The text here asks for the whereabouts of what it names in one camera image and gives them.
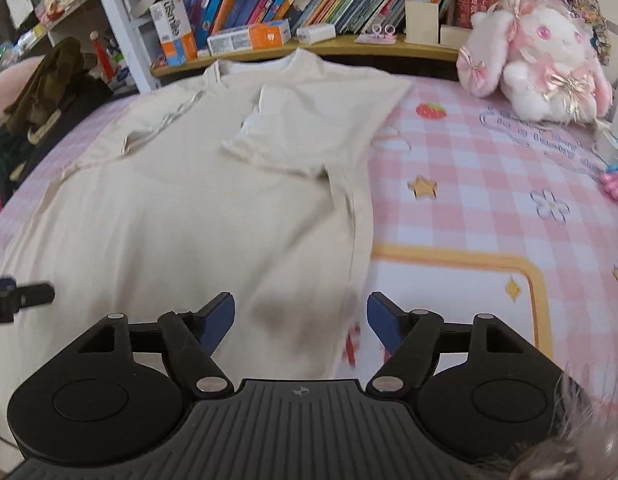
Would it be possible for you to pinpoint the white orange toothpaste box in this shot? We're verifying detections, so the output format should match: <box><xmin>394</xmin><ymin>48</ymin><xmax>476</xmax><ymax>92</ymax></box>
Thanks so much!
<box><xmin>207</xmin><ymin>20</ymin><xmax>291</xmax><ymax>56</ymax></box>

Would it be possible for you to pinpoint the white power strip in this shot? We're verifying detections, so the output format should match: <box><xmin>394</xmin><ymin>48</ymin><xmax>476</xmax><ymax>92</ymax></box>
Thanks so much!
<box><xmin>594</xmin><ymin>116</ymin><xmax>618</xmax><ymax>166</ymax></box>

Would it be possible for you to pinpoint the pink white plush bunny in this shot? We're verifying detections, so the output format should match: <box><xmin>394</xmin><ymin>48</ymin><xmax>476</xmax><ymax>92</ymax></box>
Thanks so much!
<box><xmin>457</xmin><ymin>0</ymin><xmax>613</xmax><ymax>125</ymax></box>

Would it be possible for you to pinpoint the white power adapter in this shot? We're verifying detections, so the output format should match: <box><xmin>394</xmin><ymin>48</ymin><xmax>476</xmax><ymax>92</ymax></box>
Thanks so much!
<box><xmin>296</xmin><ymin>24</ymin><xmax>336</xmax><ymax>44</ymax></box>

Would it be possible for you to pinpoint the beige pen holder organizer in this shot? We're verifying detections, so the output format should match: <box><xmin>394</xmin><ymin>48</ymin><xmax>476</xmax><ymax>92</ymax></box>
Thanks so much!
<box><xmin>405</xmin><ymin>0</ymin><xmax>471</xmax><ymax>49</ymax></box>

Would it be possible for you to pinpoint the olive green bag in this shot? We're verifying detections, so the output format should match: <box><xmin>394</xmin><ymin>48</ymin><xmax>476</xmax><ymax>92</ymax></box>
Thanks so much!
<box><xmin>4</xmin><ymin>37</ymin><xmax>93</xmax><ymax>138</ymax></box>

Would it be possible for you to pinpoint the wooden white bookshelf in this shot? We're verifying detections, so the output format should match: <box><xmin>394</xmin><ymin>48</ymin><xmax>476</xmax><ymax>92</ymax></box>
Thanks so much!
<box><xmin>85</xmin><ymin>0</ymin><xmax>618</xmax><ymax>122</ymax></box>

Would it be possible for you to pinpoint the pink checkered desk mat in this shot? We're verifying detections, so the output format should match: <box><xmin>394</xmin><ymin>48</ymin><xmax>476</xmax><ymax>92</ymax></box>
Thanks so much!
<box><xmin>0</xmin><ymin>77</ymin><xmax>618</xmax><ymax>402</ymax></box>

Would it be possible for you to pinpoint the blue pink hand toy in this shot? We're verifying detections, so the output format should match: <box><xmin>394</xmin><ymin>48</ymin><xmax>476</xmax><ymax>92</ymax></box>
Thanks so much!
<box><xmin>599</xmin><ymin>165</ymin><xmax>618</xmax><ymax>203</ymax></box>

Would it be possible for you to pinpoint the cream t-shirt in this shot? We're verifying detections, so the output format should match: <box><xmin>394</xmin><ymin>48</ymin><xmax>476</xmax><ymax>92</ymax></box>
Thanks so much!
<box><xmin>0</xmin><ymin>50</ymin><xmax>410</xmax><ymax>416</ymax></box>

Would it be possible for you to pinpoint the usmile white orange box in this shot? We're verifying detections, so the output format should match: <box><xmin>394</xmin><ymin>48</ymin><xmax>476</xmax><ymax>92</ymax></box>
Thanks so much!
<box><xmin>149</xmin><ymin>0</ymin><xmax>198</xmax><ymax>66</ymax></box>

